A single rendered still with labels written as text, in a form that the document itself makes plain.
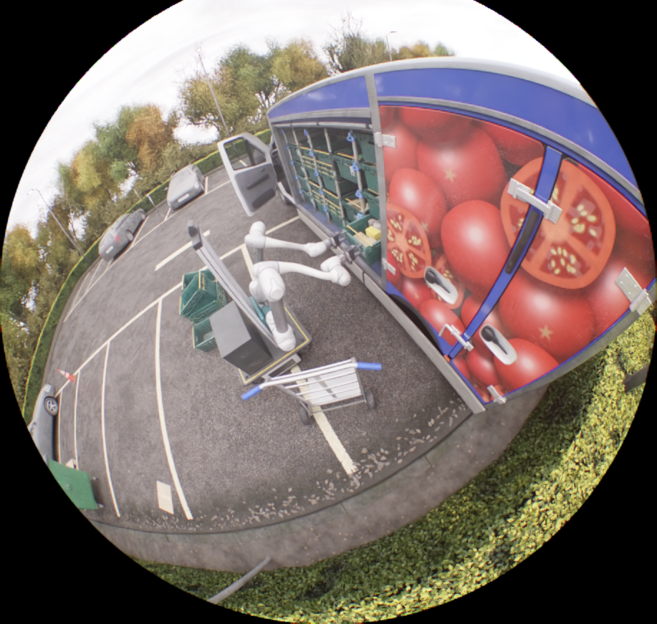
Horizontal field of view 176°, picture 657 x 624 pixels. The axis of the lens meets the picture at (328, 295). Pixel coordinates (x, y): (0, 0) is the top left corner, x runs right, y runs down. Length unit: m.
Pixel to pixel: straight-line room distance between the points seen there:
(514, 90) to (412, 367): 2.39
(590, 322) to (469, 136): 0.85
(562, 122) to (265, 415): 3.01
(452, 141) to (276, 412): 2.68
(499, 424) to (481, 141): 2.41
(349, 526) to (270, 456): 1.14
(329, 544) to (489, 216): 2.80
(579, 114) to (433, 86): 0.58
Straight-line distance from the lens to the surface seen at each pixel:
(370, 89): 1.36
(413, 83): 1.14
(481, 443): 2.51
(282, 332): 1.70
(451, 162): 1.04
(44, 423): 10.33
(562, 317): 1.06
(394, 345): 2.53
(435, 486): 2.38
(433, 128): 1.07
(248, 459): 2.70
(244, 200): 4.53
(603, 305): 0.99
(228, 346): 2.02
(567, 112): 0.86
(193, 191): 10.34
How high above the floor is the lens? 2.31
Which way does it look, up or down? 51 degrees down
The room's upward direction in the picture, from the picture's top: 17 degrees counter-clockwise
